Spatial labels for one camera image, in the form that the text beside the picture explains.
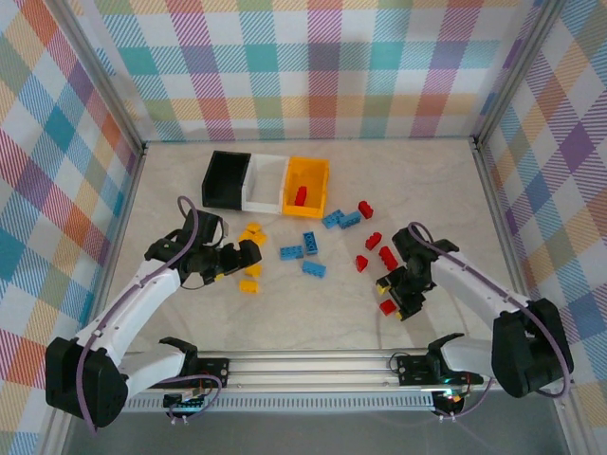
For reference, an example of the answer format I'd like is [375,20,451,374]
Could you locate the yellow plastic bin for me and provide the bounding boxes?
[282,155,332,220]

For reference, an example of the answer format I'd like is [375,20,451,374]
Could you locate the aluminium corner post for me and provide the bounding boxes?
[472,0,566,146]
[49,0,147,157]

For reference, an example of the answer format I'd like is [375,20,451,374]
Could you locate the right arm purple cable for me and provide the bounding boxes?
[407,221,576,423]

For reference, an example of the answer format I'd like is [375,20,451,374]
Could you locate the white plastic bin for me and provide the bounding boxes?
[241,154,291,215]

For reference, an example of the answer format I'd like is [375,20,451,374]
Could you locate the black plastic bin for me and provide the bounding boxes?
[201,150,253,210]

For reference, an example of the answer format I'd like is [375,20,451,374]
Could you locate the grey slotted cable duct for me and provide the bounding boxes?
[120,395,437,412]

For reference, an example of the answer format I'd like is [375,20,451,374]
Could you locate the small circuit board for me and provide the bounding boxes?
[163,391,210,412]
[433,388,465,407]

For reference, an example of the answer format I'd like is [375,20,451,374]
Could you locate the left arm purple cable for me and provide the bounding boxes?
[75,194,224,440]

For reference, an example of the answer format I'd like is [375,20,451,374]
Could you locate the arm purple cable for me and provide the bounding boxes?
[407,221,576,423]
[75,194,224,440]

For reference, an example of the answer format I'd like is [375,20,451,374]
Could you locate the aluminium side rail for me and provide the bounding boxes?
[97,144,148,328]
[471,136,535,304]

